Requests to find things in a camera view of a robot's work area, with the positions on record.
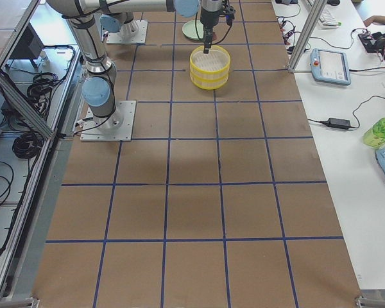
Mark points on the teach pendant on desk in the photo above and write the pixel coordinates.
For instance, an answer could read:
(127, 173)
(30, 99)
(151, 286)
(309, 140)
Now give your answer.
(330, 67)

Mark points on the black device on floor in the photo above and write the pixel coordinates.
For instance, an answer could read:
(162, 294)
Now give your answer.
(29, 46)

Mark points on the person's hand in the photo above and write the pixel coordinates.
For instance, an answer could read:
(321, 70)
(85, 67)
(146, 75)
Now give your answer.
(375, 19)

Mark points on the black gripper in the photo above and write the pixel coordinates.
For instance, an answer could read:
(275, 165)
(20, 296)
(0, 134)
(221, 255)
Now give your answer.
(209, 17)

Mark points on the yellow bamboo steamer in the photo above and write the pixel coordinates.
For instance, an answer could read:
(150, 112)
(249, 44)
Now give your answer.
(212, 65)
(208, 84)

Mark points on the black electronics board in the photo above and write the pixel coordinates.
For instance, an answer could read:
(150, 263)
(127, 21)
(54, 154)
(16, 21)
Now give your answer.
(373, 42)

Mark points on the black power adapter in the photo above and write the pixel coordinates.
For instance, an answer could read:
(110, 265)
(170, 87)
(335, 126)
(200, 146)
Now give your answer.
(342, 124)

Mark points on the aluminium frame post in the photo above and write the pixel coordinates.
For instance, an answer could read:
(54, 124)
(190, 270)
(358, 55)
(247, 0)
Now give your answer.
(309, 25)

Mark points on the aluminium side frame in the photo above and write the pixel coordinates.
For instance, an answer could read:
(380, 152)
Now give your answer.
(33, 102)

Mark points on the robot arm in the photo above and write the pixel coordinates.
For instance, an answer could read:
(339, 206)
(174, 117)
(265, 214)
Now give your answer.
(189, 8)
(80, 16)

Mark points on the light green plate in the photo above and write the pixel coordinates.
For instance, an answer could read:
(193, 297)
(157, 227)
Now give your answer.
(193, 30)

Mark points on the white keyboard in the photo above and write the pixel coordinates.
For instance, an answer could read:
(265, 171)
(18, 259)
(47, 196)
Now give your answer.
(327, 20)

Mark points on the green plastic bottle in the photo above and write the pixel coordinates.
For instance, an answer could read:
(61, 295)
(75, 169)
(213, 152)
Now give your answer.
(375, 136)

